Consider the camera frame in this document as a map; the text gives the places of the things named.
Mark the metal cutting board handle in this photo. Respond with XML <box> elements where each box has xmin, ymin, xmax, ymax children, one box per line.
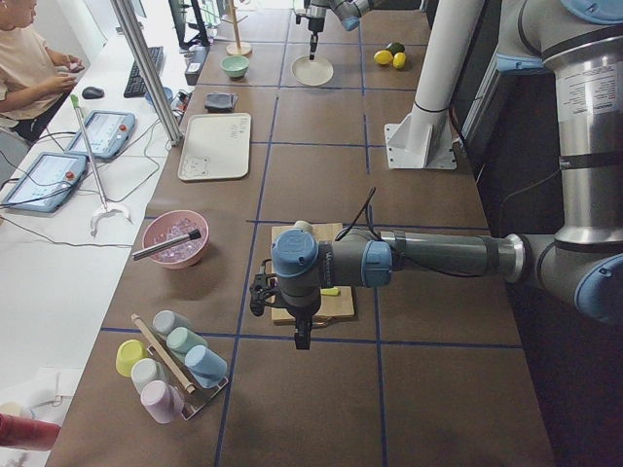
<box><xmin>311</xmin><ymin>316</ymin><xmax>336</xmax><ymax>329</ymax></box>

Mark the yellow lemon right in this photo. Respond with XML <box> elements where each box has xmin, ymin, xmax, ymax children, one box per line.
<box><xmin>392</xmin><ymin>52</ymin><xmax>407</xmax><ymax>70</ymax></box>

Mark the mint green bowl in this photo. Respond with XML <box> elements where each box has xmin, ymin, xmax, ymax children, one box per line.
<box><xmin>220</xmin><ymin>55</ymin><xmax>250</xmax><ymax>79</ymax></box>

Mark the wooden mug stand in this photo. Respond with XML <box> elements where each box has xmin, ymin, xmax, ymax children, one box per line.
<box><xmin>222</xmin><ymin>0</ymin><xmax>252</xmax><ymax>56</ymax></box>

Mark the blue bowl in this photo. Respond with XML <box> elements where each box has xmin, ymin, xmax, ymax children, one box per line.
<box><xmin>144</xmin><ymin>86</ymin><xmax>174</xmax><ymax>109</ymax></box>

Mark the white bun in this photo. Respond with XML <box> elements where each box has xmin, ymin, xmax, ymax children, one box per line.
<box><xmin>293</xmin><ymin>220</ymin><xmax>313</xmax><ymax>234</ymax></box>

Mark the yellow lemon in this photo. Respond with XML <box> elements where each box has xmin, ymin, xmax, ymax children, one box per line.
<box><xmin>392</xmin><ymin>52</ymin><xmax>407</xmax><ymax>70</ymax></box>
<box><xmin>373</xmin><ymin>50</ymin><xmax>393</xmax><ymax>65</ymax></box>

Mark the folded grey cloth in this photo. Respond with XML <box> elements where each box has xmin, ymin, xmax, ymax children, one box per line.
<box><xmin>204</xmin><ymin>92</ymin><xmax>238</xmax><ymax>113</ymax></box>

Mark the white wire cup rack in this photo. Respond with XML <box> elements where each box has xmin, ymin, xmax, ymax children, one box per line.
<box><xmin>130</xmin><ymin>314</ymin><xmax>229</xmax><ymax>420</ymax></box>

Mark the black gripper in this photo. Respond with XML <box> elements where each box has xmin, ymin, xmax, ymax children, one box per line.
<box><xmin>281</xmin><ymin>289</ymin><xmax>321</xmax><ymax>350</ymax></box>
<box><xmin>307</xmin><ymin>5</ymin><xmax>326</xmax><ymax>60</ymax></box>

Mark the black keyboard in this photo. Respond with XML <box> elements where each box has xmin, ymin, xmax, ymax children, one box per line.
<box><xmin>123</xmin><ymin>46</ymin><xmax>165</xmax><ymax>99</ymax></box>

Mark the green avocado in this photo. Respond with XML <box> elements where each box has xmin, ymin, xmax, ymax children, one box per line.
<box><xmin>385</xmin><ymin>42</ymin><xmax>405</xmax><ymax>54</ymax></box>

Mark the pale grey cup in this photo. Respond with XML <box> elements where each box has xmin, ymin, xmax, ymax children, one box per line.
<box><xmin>152</xmin><ymin>309</ymin><xmax>192</xmax><ymax>338</ymax></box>

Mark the computer mouse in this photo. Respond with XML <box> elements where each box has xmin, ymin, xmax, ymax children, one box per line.
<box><xmin>82</xmin><ymin>87</ymin><xmax>105</xmax><ymax>100</ymax></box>

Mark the teach pendant far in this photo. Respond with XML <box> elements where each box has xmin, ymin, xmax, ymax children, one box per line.
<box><xmin>77</xmin><ymin>110</ymin><xmax>136</xmax><ymax>162</ymax></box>

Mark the light blue cup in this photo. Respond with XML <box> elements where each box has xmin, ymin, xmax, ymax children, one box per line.
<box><xmin>184</xmin><ymin>345</ymin><xmax>228</xmax><ymax>388</ymax></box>

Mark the aluminium frame post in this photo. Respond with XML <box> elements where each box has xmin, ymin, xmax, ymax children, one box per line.
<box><xmin>111</xmin><ymin>0</ymin><xmax>183</xmax><ymax>147</ymax></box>

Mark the yellow plastic knife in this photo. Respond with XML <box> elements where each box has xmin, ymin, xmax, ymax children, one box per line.
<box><xmin>320</xmin><ymin>287</ymin><xmax>341</xmax><ymax>297</ymax></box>

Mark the cream bear tray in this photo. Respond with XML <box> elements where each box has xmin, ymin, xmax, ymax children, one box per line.
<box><xmin>177</xmin><ymin>113</ymin><xmax>251</xmax><ymax>182</ymax></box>

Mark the grey white cup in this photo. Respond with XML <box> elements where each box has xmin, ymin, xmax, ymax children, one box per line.
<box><xmin>130</xmin><ymin>358</ymin><xmax>169</xmax><ymax>394</ymax></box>

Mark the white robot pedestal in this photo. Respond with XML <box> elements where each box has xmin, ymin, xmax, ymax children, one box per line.
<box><xmin>385</xmin><ymin>0</ymin><xmax>485</xmax><ymax>170</ymax></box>

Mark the black box white label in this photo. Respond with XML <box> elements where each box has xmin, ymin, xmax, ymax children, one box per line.
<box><xmin>184</xmin><ymin>46</ymin><xmax>209</xmax><ymax>86</ymax></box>

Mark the yellow cup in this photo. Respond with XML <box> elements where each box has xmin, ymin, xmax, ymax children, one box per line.
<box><xmin>115</xmin><ymin>340</ymin><xmax>147</xmax><ymax>377</ymax></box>

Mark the white round plate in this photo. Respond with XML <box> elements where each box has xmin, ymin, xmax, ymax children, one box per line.
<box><xmin>291</xmin><ymin>56</ymin><xmax>334</xmax><ymax>87</ymax></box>

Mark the teach pendant near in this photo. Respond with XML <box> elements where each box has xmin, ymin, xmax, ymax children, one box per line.
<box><xmin>1</xmin><ymin>152</ymin><xmax>88</xmax><ymax>214</ymax></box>

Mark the teach pendant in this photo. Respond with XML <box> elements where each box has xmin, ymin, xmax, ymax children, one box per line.
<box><xmin>1</xmin><ymin>152</ymin><xmax>88</xmax><ymax>214</ymax></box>
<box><xmin>77</xmin><ymin>110</ymin><xmax>136</xmax><ymax>162</ymax></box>

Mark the pink bowl with ice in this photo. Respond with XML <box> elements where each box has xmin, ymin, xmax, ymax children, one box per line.
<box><xmin>142</xmin><ymin>210</ymin><xmax>209</xmax><ymax>269</ymax></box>

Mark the yellow lemon left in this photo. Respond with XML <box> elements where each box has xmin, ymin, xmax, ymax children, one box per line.
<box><xmin>373</xmin><ymin>50</ymin><xmax>393</xmax><ymax>65</ymax></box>

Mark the red bottle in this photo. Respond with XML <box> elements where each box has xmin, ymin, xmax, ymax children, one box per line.
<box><xmin>1</xmin><ymin>413</ymin><xmax>61</xmax><ymax>451</ymax></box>

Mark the pink cup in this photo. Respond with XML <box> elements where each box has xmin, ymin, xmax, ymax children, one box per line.
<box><xmin>140</xmin><ymin>380</ymin><xmax>184</xmax><ymax>424</ymax></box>

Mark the seated person beige shirt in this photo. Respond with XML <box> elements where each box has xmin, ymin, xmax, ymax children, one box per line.
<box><xmin>1</xmin><ymin>1</ymin><xmax>84</xmax><ymax>142</ymax></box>

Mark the mint green cup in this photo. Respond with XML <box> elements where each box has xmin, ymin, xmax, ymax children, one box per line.
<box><xmin>166</xmin><ymin>326</ymin><xmax>207</xmax><ymax>363</ymax></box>

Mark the metal rod green handle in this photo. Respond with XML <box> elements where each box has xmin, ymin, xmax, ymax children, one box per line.
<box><xmin>70</xmin><ymin>94</ymin><xmax>132</xmax><ymax>237</ymax></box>

